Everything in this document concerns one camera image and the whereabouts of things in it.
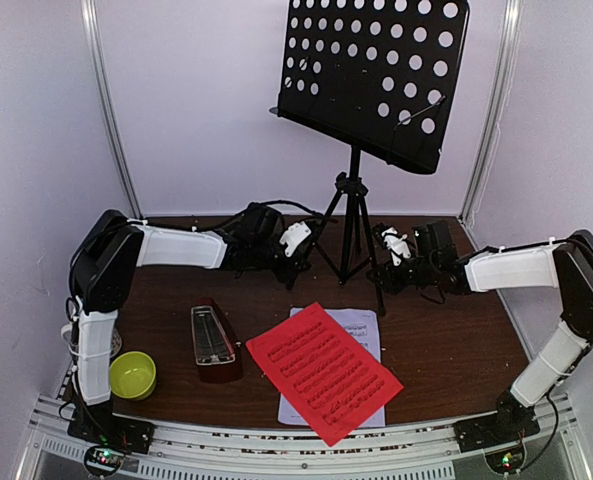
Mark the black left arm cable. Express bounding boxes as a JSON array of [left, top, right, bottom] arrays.
[[195, 199, 327, 236]]

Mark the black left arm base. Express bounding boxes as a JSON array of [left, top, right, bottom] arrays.
[[67, 411, 155, 454]]

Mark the left aluminium frame post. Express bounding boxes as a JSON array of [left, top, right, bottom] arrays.
[[80, 0, 143, 218]]

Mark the black perforated music stand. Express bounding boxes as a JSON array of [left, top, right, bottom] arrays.
[[268, 0, 472, 317]]

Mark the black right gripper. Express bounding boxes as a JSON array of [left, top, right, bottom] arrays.
[[367, 253, 438, 294]]

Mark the lime green bowl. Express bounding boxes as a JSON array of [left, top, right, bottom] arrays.
[[109, 351, 157, 401]]

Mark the patterned mug yellow inside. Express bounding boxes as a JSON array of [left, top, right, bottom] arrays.
[[60, 324, 123, 359]]

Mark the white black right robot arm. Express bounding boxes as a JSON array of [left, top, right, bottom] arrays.
[[368, 221, 593, 442]]

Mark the brown wooden metronome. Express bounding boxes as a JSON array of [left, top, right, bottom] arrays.
[[190, 297, 243, 384]]

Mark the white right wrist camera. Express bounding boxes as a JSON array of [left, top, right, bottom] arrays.
[[372, 222, 412, 267]]

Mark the right aluminium frame post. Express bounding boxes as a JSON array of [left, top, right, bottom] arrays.
[[460, 0, 524, 229]]

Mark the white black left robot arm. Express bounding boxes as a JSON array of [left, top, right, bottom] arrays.
[[69, 203, 313, 444]]

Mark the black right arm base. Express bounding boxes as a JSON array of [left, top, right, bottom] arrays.
[[453, 396, 540, 453]]

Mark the red sheet music page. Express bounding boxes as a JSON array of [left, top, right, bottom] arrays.
[[246, 303, 404, 447]]

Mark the aluminium front rail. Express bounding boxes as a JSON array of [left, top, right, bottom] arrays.
[[28, 394, 577, 480]]

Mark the white sheet music page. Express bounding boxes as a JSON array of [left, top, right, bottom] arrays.
[[278, 309, 381, 427]]

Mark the aluminium frame post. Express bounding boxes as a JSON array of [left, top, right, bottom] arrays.
[[460, 0, 524, 229], [80, 0, 143, 218]]

